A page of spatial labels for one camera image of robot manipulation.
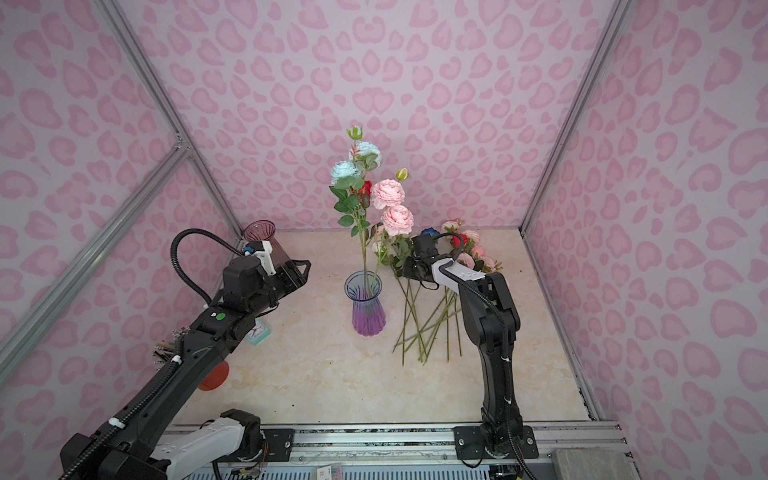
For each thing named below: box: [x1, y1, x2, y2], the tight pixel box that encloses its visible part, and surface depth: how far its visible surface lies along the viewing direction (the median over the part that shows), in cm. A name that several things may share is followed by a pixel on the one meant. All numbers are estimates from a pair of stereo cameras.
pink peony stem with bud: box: [372, 168, 414, 283], surface depth 69 cm
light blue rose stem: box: [330, 125, 382, 296], surface depth 71 cm
